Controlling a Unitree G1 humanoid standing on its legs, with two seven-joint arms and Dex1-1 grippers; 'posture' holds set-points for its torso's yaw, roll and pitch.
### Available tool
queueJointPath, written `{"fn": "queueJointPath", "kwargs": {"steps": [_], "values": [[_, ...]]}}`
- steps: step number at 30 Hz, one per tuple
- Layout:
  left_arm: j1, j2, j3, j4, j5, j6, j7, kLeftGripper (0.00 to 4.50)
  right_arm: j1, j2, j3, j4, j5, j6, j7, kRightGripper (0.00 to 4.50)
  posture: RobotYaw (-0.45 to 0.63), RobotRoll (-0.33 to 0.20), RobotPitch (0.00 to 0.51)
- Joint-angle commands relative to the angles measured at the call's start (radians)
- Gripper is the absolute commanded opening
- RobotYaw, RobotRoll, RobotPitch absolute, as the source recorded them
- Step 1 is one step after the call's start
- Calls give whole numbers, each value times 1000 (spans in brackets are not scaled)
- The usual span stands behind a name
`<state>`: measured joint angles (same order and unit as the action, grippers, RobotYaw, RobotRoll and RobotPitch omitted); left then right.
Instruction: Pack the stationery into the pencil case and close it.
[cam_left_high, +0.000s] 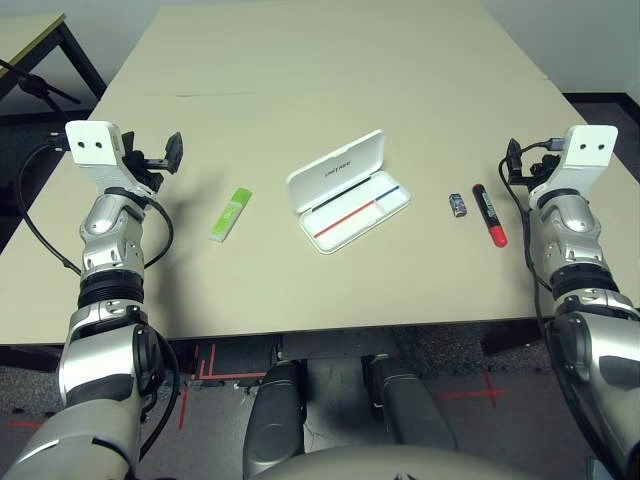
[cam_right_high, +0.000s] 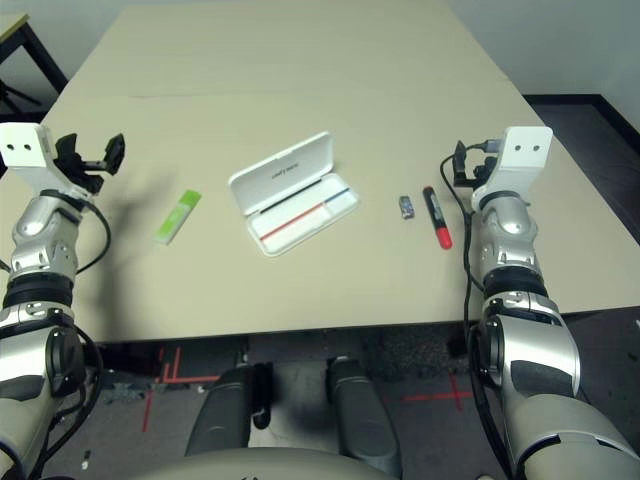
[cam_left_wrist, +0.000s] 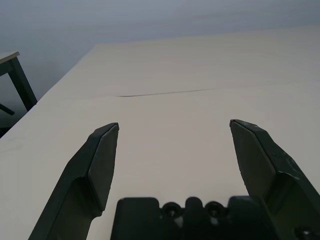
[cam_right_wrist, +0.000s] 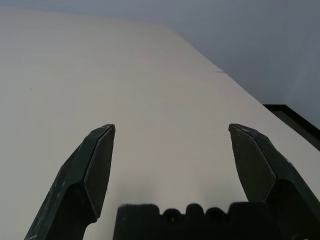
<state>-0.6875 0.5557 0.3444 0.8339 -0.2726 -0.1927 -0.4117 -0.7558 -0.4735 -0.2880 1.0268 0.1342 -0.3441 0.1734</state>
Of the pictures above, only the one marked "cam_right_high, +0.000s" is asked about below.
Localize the grey robot left leg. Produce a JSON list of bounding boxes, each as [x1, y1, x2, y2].
[[184, 363, 274, 459]]

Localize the black marker with red cap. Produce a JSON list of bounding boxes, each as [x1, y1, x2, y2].
[[422, 186, 454, 250]]

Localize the black tripod stand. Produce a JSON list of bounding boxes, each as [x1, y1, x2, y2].
[[0, 79, 44, 116]]

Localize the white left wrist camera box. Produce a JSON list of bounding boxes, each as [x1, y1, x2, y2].
[[0, 123, 86, 201]]

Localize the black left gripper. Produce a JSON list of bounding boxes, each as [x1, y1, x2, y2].
[[53, 132, 127, 196]]

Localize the green plastic stationery stick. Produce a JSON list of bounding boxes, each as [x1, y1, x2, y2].
[[153, 189, 204, 247]]

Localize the grey robot torso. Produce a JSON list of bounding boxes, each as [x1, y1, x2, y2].
[[127, 448, 396, 480]]

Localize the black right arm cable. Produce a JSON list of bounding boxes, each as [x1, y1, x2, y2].
[[439, 139, 516, 480]]

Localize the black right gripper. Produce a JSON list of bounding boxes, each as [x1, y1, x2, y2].
[[451, 140, 499, 196]]

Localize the beige side table black legs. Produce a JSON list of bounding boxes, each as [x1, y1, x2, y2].
[[0, 10, 69, 126]]

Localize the white plastic pencil case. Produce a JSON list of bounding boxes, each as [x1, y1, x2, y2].
[[228, 131, 362, 259]]

